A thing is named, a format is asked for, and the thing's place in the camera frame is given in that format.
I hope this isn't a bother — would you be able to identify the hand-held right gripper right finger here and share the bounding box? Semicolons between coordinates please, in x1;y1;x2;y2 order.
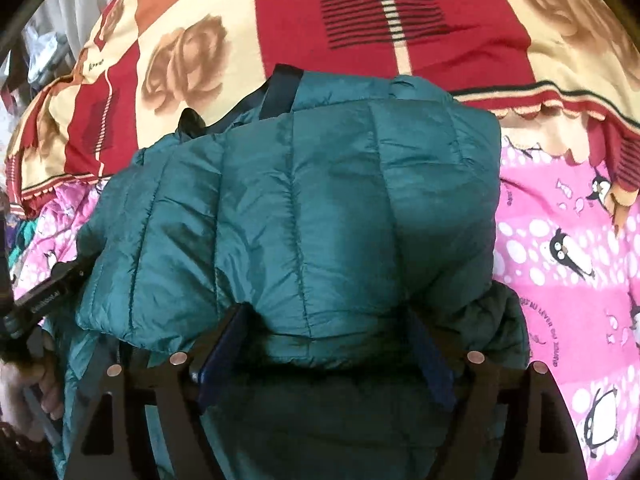
406;309;589;480

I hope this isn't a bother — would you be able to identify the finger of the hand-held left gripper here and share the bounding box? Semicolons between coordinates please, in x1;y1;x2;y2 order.
51;254;97;292

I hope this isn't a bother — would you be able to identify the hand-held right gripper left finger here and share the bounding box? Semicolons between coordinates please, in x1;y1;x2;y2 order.
62;304;252;480

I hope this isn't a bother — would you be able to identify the dark green puffer jacket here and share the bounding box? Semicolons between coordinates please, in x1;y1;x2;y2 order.
42;64;532;480

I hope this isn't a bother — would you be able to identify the person's left hand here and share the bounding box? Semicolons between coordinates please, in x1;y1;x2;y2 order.
0;331;66;444

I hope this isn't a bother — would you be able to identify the teal cloth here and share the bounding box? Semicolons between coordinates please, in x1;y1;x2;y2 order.
12;215;42;261

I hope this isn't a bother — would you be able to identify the pink penguin print blanket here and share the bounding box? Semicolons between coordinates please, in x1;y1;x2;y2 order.
9;132;640;480

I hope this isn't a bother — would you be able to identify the pale grey curtain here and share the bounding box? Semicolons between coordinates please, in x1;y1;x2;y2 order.
22;0;113;73

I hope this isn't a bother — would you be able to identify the rose patterned checked blanket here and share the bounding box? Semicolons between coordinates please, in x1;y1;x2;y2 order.
4;0;640;217

